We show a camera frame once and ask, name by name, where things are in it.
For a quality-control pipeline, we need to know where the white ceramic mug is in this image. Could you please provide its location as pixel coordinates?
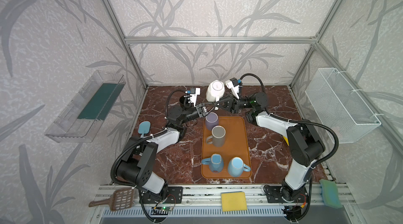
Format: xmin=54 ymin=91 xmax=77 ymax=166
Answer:
xmin=206 ymin=80 xmax=225 ymax=102

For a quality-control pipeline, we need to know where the black mug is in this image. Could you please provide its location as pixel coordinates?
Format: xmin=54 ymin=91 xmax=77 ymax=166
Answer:
xmin=179 ymin=95 xmax=191 ymax=107

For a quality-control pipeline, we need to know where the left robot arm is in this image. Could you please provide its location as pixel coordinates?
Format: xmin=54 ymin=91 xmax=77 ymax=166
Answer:
xmin=110 ymin=88 xmax=210 ymax=198

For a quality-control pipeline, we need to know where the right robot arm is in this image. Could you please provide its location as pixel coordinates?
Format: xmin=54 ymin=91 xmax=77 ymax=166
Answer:
xmin=206 ymin=78 xmax=340 ymax=203

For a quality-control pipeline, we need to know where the lavender mug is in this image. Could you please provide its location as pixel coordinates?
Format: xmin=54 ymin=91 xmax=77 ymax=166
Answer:
xmin=205 ymin=112 xmax=219 ymax=131

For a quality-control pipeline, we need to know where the grey mug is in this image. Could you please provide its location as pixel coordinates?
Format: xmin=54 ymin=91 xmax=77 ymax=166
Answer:
xmin=206 ymin=125 xmax=226 ymax=147

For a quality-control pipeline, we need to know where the blue speckled mug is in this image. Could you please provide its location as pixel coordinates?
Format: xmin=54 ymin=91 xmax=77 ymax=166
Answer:
xmin=201 ymin=154 xmax=224 ymax=173

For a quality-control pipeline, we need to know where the light blue mug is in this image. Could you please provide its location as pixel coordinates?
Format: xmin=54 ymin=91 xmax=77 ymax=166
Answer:
xmin=228 ymin=157 xmax=251 ymax=177

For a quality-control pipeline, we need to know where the orange rubber tray mat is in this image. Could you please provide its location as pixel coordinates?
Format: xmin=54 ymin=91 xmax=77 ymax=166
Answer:
xmin=201 ymin=117 xmax=251 ymax=179

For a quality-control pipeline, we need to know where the light blue silicone spatula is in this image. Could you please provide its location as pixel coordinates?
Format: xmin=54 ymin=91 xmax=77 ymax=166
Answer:
xmin=138 ymin=121 xmax=151 ymax=138

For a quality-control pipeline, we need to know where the yellow sponge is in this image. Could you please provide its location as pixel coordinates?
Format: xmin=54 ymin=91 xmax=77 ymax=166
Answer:
xmin=221 ymin=191 xmax=247 ymax=212

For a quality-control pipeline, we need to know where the green mat in shelf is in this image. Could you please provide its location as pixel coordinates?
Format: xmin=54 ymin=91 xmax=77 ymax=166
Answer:
xmin=78 ymin=83 xmax=124 ymax=120

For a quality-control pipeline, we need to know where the small green circuit board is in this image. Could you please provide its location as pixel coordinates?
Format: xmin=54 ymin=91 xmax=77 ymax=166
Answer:
xmin=152 ymin=206 xmax=174 ymax=215

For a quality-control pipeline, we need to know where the brown slotted spatula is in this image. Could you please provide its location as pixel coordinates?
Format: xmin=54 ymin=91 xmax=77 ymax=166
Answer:
xmin=88 ymin=187 xmax=135 ymax=211

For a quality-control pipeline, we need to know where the green sponge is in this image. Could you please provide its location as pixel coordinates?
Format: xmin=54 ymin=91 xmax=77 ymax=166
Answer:
xmin=320 ymin=180 xmax=343 ymax=209

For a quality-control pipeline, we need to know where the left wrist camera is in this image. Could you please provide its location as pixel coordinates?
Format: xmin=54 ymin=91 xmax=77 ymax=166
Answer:
xmin=184 ymin=88 xmax=200 ymax=107

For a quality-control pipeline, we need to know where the yellow handled tool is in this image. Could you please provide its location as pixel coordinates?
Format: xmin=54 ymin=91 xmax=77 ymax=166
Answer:
xmin=283 ymin=136 xmax=289 ymax=146

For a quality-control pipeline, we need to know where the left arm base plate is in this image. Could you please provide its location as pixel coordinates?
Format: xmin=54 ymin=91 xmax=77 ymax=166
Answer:
xmin=139 ymin=186 xmax=184 ymax=204

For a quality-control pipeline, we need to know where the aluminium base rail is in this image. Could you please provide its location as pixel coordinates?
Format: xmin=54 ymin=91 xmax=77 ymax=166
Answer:
xmin=95 ymin=184 xmax=359 ymax=221

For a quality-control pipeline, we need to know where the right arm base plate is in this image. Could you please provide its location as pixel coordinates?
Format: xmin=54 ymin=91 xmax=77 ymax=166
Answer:
xmin=263 ymin=185 xmax=307 ymax=204

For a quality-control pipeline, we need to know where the white wire basket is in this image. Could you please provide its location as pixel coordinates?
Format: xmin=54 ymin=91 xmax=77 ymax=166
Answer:
xmin=305 ymin=68 xmax=382 ymax=144

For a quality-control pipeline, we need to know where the clear acrylic wall shelf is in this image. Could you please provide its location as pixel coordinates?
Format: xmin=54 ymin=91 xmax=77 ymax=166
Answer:
xmin=45 ymin=70 xmax=126 ymax=143

